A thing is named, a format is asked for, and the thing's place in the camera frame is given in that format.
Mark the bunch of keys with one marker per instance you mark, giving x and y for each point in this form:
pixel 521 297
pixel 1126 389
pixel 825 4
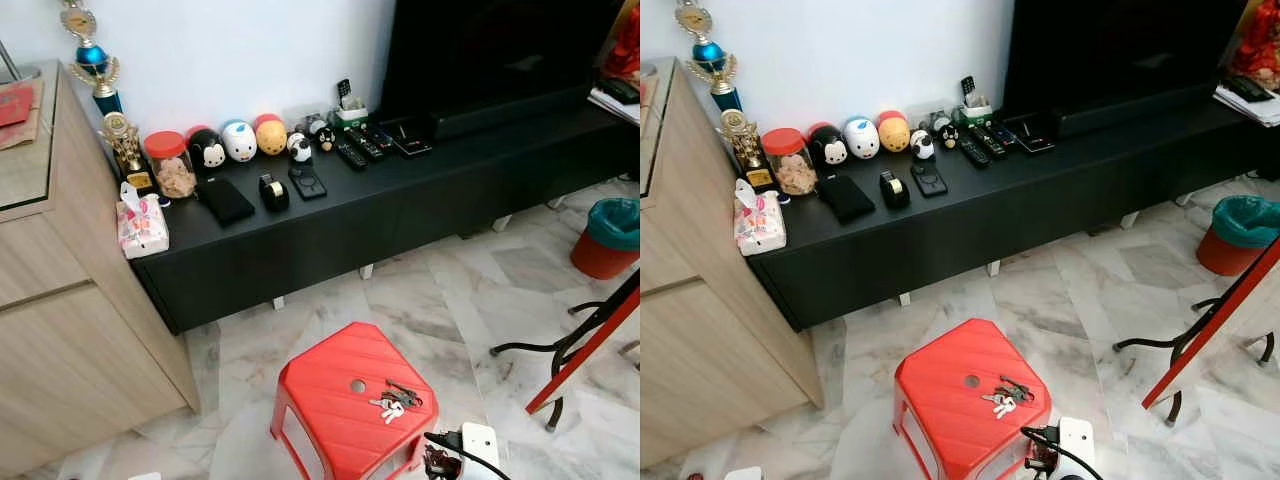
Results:
pixel 395 401
pixel 1007 397

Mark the red plastic stool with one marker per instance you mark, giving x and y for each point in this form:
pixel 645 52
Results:
pixel 950 400
pixel 335 400

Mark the black metal curved legs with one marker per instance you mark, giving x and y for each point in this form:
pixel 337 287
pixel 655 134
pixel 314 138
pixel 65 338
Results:
pixel 545 350
pixel 1150 345

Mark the red edged board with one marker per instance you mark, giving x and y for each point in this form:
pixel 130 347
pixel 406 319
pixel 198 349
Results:
pixel 1210 325
pixel 585 345

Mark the black tv console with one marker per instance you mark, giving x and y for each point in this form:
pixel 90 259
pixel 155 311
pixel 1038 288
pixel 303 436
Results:
pixel 400 220
pixel 1020 215

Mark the red bin teal liner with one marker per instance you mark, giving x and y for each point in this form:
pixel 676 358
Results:
pixel 605 240
pixel 1235 238

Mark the light wooden cabinet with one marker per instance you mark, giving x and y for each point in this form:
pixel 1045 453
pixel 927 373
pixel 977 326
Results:
pixel 70 330
pixel 700 330

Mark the flat black device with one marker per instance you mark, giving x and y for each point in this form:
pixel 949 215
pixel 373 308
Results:
pixel 307 183
pixel 929 180

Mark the black tape dispenser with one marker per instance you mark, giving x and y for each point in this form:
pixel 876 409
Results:
pixel 894 191
pixel 273 194

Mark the black remote control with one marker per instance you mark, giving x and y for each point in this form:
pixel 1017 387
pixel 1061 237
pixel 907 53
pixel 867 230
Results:
pixel 351 155
pixel 974 152
pixel 367 144
pixel 990 141

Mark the flat black box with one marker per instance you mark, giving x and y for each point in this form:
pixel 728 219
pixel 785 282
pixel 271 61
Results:
pixel 1030 135
pixel 408 138

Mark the black wallet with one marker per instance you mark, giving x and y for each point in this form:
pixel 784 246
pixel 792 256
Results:
pixel 847 198
pixel 225 201

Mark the small black white plush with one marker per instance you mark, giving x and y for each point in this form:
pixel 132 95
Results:
pixel 922 145
pixel 300 148

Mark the small grey plush toy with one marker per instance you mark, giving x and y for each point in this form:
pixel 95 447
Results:
pixel 942 129
pixel 320 132

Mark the green white remote holder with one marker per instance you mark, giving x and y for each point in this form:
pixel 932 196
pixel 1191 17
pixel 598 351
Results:
pixel 350 112
pixel 974 108

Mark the yellow red round plush toy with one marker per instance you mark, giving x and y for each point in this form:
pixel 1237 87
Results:
pixel 270 136
pixel 893 133

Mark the floral tissue box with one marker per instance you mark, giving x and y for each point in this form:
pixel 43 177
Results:
pixel 143 228
pixel 760 225

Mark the white blue round plush toy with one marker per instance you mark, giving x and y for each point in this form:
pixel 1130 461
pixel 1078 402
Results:
pixel 239 142
pixel 861 139

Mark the black round plush toy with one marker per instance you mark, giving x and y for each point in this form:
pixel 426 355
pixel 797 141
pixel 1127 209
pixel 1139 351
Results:
pixel 829 145
pixel 207 148

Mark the glass jar red lid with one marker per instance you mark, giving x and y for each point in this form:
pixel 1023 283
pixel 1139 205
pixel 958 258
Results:
pixel 172 170
pixel 790 166

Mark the stack of white papers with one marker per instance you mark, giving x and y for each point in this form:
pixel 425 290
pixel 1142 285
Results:
pixel 1245 103
pixel 612 103

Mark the black television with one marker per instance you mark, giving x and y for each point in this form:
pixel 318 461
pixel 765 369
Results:
pixel 490 55
pixel 1115 50

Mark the small gold trophy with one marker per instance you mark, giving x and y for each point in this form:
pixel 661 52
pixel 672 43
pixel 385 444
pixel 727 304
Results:
pixel 743 142
pixel 125 145

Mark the red figurine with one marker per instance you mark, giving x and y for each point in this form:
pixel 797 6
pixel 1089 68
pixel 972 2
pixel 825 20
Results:
pixel 625 45
pixel 1258 45

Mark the tall blue gold trophy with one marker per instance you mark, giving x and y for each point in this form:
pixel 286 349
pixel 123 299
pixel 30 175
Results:
pixel 710 54
pixel 93 58

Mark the red envelope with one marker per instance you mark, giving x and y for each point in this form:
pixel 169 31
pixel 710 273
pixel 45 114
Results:
pixel 14 104

